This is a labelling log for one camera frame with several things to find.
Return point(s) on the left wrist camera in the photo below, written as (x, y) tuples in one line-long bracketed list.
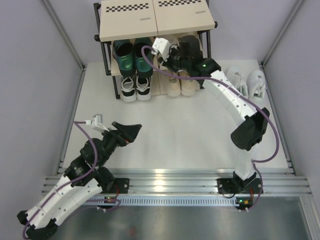
[(96, 123)]

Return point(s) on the beige lace sneaker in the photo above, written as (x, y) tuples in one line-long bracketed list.
[(171, 84), (188, 87)]

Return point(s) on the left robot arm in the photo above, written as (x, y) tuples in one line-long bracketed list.
[(85, 177)]

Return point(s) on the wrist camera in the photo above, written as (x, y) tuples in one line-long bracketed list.
[(161, 46), (96, 123)]

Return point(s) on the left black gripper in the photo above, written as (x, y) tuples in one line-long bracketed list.
[(129, 132)]

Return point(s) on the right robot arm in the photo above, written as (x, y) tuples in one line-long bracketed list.
[(251, 121)]

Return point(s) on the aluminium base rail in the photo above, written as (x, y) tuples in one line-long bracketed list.
[(277, 182)]

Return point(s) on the left aluminium corner post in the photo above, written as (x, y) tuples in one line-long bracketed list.
[(62, 32)]

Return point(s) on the black white sneaker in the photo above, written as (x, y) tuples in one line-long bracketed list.
[(128, 89), (143, 88)]

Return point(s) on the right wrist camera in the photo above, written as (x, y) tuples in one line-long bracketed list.
[(161, 46)]

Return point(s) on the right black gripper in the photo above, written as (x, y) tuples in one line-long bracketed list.
[(168, 61)]

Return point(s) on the right aluminium corner post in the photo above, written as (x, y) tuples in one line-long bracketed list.
[(298, 4)]

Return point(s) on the beige three-tier shoe shelf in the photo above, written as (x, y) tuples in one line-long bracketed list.
[(141, 21)]

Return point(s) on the aluminium corner post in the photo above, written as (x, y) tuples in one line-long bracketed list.
[(298, 4), (62, 32)]

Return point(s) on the slotted cable duct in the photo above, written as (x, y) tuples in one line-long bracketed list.
[(169, 200)]

